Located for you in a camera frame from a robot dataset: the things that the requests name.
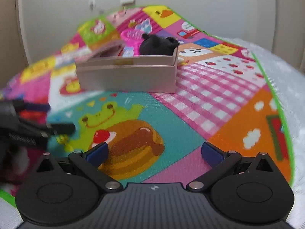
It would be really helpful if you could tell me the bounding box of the pink cardboard box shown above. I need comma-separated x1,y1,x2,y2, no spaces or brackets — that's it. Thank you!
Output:
75,40,178,93

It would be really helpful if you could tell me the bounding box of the black plush toy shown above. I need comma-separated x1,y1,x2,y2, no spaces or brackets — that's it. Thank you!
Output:
139,33,179,56

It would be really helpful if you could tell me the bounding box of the colourful cartoon play mat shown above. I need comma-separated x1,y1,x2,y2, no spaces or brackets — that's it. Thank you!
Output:
0,4,296,203

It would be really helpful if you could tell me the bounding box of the blue white milk carton toy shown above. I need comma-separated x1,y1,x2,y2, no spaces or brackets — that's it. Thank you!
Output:
121,47,134,57

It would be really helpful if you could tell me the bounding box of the white wall plug with cable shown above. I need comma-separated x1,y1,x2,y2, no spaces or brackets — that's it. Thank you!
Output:
89,0,104,15

